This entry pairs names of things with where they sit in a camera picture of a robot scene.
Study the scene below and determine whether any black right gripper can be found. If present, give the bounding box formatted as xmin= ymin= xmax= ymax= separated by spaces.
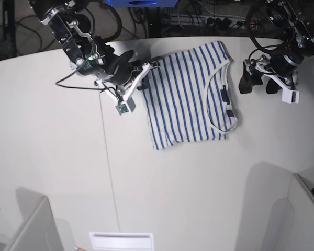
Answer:
xmin=102 ymin=50 xmax=149 ymax=91

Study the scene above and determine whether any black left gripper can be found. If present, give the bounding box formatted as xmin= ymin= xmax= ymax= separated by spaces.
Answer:
xmin=239 ymin=48 xmax=304 ymax=94

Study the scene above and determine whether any blue white striped T-shirt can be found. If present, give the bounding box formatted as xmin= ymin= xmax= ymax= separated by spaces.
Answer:
xmin=142 ymin=41 xmax=238 ymax=150

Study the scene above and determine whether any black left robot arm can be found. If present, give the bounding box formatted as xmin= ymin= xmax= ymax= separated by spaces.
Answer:
xmin=239 ymin=1 xmax=314 ymax=94

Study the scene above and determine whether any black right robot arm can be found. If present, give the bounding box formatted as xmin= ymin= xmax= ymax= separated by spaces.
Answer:
xmin=29 ymin=1 xmax=143 ymax=86

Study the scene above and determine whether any white power strip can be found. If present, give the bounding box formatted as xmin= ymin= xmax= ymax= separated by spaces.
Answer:
xmin=170 ymin=14 xmax=262 ymax=28

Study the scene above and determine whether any blue box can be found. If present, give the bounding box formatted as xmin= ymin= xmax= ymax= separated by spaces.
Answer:
xmin=105 ymin=0 xmax=178 ymax=7

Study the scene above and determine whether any grey right partition panel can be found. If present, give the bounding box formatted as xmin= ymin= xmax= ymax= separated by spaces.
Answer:
xmin=285 ymin=174 xmax=314 ymax=250

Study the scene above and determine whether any grey partition panel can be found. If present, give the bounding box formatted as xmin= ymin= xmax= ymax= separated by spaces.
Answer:
xmin=0 ymin=196 xmax=64 ymax=250
xmin=285 ymin=174 xmax=314 ymax=250

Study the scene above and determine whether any white label plate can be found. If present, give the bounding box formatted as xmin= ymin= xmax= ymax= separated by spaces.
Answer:
xmin=89 ymin=232 xmax=154 ymax=250

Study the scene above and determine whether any grey left partition panel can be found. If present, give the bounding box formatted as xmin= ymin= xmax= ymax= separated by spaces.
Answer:
xmin=0 ymin=196 xmax=64 ymax=250

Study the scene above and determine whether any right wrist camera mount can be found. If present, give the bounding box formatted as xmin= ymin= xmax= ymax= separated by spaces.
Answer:
xmin=95 ymin=61 xmax=160 ymax=115

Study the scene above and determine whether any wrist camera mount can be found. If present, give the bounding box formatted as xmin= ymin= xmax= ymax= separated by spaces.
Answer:
xmin=246 ymin=56 xmax=300 ymax=104
xmin=95 ymin=61 xmax=160 ymax=115

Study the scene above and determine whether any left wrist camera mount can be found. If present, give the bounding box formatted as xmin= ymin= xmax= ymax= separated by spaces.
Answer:
xmin=246 ymin=56 xmax=300 ymax=104

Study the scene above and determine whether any black left floor post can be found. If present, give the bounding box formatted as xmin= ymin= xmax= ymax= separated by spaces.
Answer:
xmin=2 ymin=1 xmax=17 ymax=58

